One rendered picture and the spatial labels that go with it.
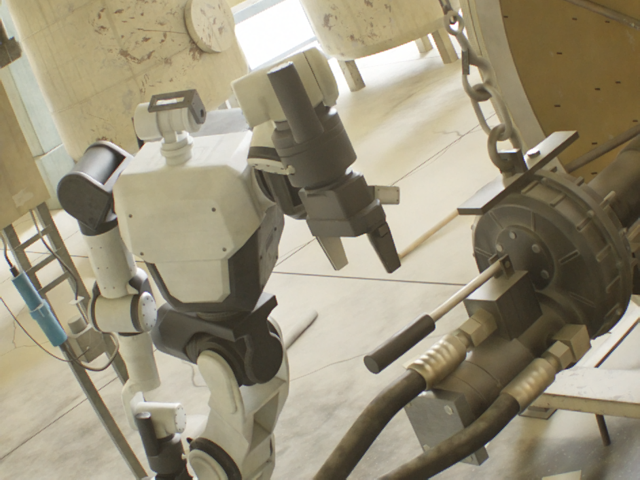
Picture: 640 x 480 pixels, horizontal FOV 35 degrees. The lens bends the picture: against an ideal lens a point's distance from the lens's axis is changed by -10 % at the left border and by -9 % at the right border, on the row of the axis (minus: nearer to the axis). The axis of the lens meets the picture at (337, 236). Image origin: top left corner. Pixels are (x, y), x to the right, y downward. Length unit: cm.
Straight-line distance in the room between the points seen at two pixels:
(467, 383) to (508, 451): 148
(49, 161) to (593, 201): 776
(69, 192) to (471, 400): 89
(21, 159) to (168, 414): 119
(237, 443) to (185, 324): 31
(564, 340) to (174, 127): 77
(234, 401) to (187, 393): 214
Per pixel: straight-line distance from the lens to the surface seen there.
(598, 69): 303
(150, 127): 186
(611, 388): 267
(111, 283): 209
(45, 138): 912
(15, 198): 313
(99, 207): 198
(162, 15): 613
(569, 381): 278
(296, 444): 348
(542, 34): 286
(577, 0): 244
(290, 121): 128
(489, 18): 262
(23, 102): 907
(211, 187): 182
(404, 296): 420
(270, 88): 131
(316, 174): 132
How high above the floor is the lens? 157
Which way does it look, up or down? 18 degrees down
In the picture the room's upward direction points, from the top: 24 degrees counter-clockwise
